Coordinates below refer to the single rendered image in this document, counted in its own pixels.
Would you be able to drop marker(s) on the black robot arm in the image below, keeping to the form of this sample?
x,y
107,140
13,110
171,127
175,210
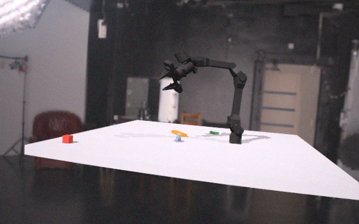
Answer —
x,y
239,80

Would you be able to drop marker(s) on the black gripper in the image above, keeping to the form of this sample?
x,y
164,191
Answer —
x,y
176,74

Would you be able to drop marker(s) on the small red block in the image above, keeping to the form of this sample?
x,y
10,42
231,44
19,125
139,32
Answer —
x,y
67,138

